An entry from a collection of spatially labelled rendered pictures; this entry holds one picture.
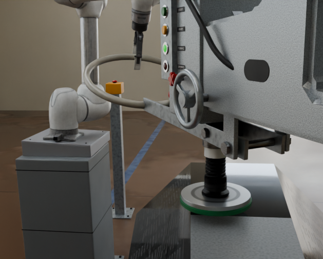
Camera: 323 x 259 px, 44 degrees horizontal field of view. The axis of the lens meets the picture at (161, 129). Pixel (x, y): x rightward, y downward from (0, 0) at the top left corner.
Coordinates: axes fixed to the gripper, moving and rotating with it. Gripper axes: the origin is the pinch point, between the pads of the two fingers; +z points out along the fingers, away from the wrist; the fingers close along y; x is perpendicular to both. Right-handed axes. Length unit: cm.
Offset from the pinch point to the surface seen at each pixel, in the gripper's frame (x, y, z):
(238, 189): 26, 92, 0
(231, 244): 17, 115, -2
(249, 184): 38, 77, 11
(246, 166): 44, 57, 18
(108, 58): -13.7, 6.0, -3.0
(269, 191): 42, 84, 8
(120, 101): -9.5, 45.4, -3.1
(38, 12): -137, -639, 194
